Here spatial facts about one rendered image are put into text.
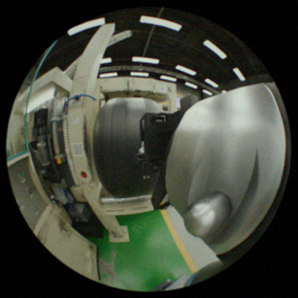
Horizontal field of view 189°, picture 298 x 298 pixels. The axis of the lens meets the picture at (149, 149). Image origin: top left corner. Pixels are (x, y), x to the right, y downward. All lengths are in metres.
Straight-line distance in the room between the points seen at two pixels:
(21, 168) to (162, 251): 1.46
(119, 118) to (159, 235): 1.38
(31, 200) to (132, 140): 0.70
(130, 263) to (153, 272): 0.28
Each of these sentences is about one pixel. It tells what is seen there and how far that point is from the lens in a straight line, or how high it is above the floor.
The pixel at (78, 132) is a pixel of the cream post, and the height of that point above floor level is 1.31.
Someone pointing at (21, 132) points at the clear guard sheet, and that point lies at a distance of 0.66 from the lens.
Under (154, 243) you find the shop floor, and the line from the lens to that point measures 1.35.
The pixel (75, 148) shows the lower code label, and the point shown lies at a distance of 0.55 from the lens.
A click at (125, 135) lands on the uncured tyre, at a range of 0.26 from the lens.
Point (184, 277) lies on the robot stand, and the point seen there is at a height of 0.60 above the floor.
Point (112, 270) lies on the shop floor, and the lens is 1.38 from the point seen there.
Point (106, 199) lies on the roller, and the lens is 0.57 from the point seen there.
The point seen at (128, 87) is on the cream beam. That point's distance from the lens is 0.80.
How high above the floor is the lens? 1.31
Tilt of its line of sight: 14 degrees down
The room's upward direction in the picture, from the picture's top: straight up
